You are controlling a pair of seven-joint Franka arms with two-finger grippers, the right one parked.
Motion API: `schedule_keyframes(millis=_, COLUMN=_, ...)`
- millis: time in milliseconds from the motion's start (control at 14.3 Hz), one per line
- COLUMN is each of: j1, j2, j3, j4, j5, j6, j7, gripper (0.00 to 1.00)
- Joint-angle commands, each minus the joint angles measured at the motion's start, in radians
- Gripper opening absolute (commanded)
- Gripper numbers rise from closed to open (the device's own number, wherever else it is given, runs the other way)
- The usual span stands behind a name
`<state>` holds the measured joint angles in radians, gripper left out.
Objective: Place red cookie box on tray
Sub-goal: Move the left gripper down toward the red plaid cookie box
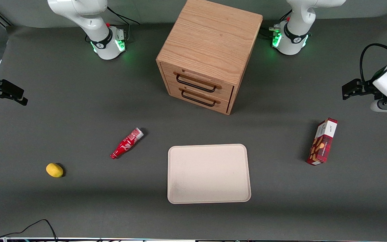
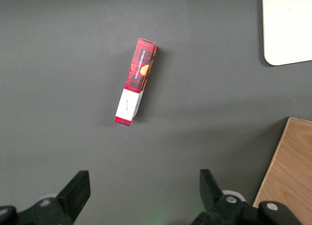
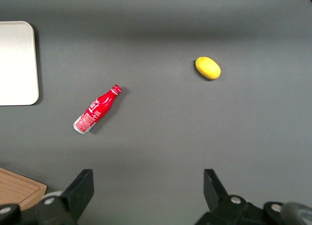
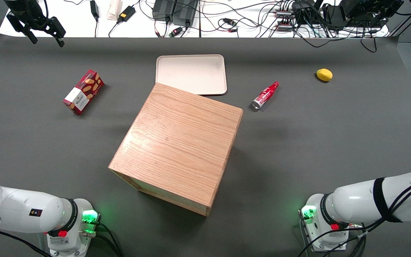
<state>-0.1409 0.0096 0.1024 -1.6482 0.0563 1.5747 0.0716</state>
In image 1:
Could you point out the yellow lemon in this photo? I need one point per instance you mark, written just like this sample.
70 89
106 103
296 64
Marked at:
54 170

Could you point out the wooden drawer cabinet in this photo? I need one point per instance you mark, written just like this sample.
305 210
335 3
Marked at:
210 37

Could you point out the red cola bottle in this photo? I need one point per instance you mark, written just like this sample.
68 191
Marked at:
126 144

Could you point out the red cookie box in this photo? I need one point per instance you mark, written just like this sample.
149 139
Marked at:
321 144

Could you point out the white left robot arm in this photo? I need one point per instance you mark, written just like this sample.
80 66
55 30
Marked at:
294 33

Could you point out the beige rectangular tray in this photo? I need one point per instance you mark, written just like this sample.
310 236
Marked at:
208 174

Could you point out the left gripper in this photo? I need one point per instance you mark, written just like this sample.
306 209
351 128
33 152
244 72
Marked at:
364 88

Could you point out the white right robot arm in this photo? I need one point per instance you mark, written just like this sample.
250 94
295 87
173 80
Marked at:
89 20

